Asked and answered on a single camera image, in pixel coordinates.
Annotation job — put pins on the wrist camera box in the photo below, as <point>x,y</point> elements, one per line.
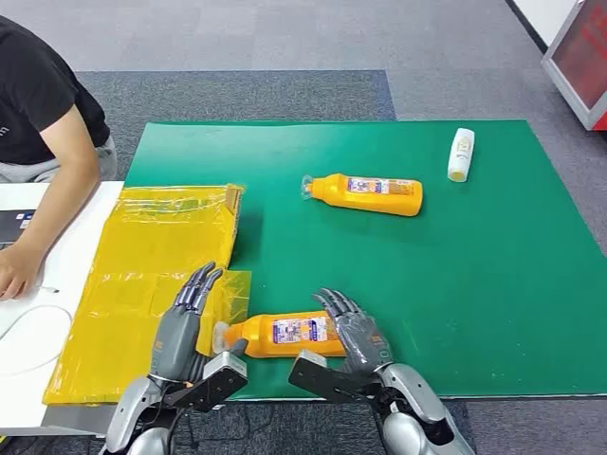
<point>216,380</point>
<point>318,380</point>

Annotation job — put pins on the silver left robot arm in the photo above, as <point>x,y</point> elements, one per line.
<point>130,408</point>

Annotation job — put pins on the dark laptop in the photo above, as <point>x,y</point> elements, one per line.
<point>12,225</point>

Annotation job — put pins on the orange bottle with clear cap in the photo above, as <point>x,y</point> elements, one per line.
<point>258,336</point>
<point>374,200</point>

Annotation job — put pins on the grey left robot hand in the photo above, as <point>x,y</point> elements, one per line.
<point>176,342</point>

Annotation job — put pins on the green table mat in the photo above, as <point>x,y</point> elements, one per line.
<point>379,264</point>

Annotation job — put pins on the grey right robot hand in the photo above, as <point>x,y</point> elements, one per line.
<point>362,342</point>

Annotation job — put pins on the person's hand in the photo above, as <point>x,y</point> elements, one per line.
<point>16,273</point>

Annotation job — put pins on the small white bottle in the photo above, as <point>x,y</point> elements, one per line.
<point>460,154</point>

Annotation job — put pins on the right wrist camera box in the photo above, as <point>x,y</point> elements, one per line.
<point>318,380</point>

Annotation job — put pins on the yellow plastic sheet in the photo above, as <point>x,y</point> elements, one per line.
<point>142,251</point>

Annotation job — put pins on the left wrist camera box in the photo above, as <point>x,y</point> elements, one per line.
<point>216,380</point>

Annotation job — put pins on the person's forearm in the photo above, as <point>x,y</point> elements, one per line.
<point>62,188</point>

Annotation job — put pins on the grey cabinet with red panel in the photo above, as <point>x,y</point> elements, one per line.
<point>580,56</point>

